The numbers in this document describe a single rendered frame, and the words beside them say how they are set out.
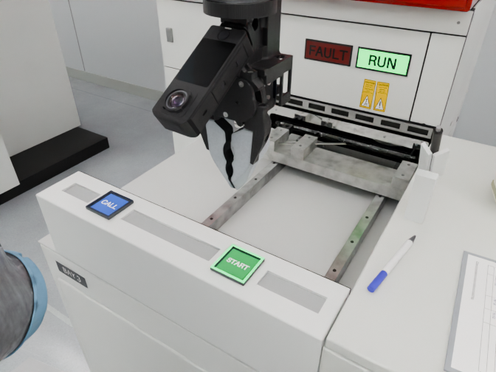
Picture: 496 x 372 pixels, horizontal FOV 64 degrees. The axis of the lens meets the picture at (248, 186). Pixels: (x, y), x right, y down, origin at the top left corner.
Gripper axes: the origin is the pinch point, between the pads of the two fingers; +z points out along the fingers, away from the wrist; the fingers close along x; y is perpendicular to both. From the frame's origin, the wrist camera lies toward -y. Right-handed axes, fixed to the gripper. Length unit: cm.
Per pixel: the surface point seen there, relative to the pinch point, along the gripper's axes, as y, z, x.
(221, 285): -3.4, 14.7, -0.2
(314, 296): 1.9, 15.0, -11.4
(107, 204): 0.4, 14.3, 26.2
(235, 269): -0.3, 14.2, -0.3
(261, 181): 36.4, 26.7, 17.0
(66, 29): 207, 64, 330
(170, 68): 59, 13, 63
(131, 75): 207, 93, 251
